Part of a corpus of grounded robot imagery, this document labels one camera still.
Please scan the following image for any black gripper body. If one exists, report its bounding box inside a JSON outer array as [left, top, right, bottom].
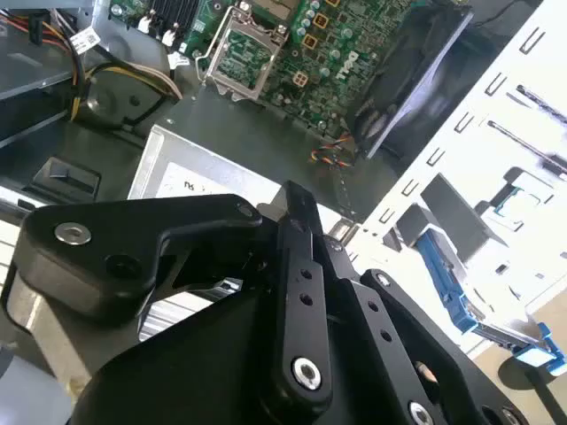
[[70, 282, 402, 425]]

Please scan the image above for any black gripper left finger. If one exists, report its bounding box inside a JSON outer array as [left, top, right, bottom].
[[12, 180, 334, 417]]

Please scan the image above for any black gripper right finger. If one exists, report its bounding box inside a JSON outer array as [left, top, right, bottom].
[[309, 190, 531, 425]]

